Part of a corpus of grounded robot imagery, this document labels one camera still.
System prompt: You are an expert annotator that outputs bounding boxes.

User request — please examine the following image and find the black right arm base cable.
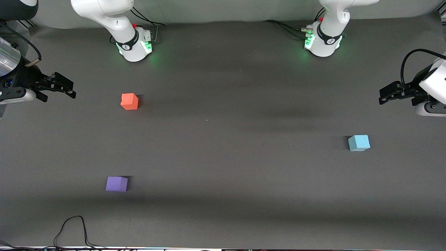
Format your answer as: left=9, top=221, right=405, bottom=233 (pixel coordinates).
left=130, top=5, right=166, bottom=44

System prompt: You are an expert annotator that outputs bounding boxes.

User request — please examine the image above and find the black left arm base cable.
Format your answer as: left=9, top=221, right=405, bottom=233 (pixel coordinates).
left=263, top=19, right=312, bottom=39

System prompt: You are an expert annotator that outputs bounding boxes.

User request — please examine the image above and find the orange foam block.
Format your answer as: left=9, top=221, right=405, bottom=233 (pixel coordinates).
left=121, top=93, right=139, bottom=111

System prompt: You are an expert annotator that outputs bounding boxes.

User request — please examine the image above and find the purple foam block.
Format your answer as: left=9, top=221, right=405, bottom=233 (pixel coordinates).
left=106, top=176, right=128, bottom=192

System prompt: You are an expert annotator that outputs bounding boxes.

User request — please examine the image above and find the black arm base cable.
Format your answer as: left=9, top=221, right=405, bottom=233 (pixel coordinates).
left=263, top=19, right=312, bottom=39
left=130, top=5, right=166, bottom=44

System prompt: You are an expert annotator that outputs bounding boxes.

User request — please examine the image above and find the thin black looped cable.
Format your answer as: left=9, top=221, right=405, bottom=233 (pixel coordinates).
left=52, top=215, right=108, bottom=250

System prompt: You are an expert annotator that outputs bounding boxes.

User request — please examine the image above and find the light blue foam block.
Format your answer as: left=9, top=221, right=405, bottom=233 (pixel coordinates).
left=348, top=135, right=370, bottom=152

